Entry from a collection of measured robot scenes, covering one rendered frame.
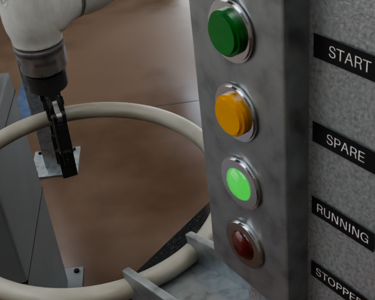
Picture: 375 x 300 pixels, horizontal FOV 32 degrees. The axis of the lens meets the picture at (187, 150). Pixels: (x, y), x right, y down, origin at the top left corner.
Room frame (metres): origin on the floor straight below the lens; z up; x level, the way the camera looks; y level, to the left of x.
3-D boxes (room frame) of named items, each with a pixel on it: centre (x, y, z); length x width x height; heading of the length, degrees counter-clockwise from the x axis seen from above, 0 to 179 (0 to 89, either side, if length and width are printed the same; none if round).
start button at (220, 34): (0.32, -0.03, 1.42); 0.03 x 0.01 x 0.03; 33
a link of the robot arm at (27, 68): (1.09, 0.24, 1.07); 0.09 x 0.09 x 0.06
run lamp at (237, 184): (0.32, -0.03, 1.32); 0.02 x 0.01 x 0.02; 33
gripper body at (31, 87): (1.09, 0.24, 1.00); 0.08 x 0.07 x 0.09; 18
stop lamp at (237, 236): (0.32, -0.03, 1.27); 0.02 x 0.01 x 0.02; 33
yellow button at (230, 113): (0.32, -0.03, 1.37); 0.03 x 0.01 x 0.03; 33
